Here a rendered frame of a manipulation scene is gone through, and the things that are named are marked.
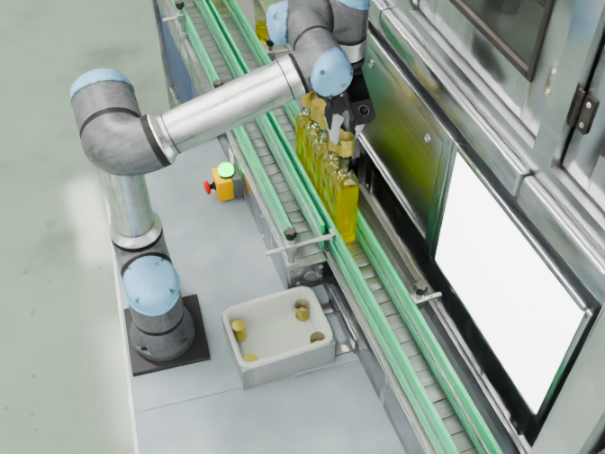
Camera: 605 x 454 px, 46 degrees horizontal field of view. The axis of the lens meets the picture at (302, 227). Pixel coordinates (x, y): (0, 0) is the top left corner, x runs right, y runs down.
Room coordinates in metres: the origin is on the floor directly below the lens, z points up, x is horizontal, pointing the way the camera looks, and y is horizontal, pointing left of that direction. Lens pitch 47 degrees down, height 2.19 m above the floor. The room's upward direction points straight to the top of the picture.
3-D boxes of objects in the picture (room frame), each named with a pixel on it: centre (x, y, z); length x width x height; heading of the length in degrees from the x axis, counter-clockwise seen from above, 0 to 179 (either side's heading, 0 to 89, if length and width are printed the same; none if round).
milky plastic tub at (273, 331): (0.96, 0.06, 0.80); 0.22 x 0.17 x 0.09; 110
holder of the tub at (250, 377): (0.97, 0.03, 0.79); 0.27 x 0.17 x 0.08; 110
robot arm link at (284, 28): (1.17, 0.00, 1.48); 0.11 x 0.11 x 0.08; 20
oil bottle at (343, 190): (1.20, -0.09, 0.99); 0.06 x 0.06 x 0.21; 20
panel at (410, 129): (1.06, -0.29, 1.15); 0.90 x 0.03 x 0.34; 20
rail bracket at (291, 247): (1.11, 0.00, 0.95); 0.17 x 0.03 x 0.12; 110
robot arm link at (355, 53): (1.22, -0.09, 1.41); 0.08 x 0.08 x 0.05
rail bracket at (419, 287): (0.95, -0.27, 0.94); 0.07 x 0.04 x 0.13; 110
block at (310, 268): (1.11, -0.01, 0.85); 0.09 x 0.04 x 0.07; 110
